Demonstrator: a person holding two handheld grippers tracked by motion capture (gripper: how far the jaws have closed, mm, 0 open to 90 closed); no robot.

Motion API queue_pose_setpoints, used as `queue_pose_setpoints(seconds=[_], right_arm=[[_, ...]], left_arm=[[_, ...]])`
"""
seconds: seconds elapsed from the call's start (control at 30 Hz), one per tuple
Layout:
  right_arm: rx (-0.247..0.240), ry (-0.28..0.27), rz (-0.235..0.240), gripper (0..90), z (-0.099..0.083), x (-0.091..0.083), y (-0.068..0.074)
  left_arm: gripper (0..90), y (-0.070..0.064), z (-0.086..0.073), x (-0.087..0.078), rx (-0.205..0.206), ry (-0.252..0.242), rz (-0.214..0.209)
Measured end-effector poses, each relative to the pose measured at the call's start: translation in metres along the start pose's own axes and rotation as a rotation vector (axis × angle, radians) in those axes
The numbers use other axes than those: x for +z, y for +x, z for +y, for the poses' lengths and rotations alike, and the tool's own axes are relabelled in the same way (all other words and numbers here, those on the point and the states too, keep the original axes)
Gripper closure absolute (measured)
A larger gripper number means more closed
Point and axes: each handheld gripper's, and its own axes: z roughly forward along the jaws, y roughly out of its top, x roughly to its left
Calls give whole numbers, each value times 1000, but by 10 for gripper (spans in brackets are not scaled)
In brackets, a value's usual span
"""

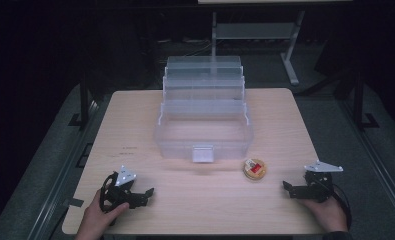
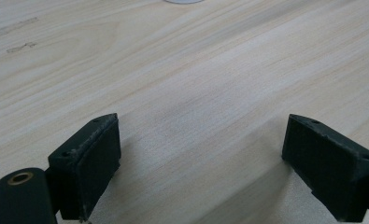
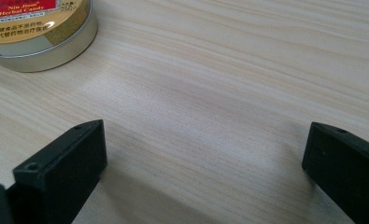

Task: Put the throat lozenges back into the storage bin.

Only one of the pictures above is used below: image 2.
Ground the white round plate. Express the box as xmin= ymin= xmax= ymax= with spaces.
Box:
xmin=163 ymin=0 xmax=205 ymax=5

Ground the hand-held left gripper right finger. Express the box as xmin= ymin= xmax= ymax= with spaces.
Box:
xmin=281 ymin=113 xmax=369 ymax=223

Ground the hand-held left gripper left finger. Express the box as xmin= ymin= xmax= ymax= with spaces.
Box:
xmin=47 ymin=112 xmax=122 ymax=222

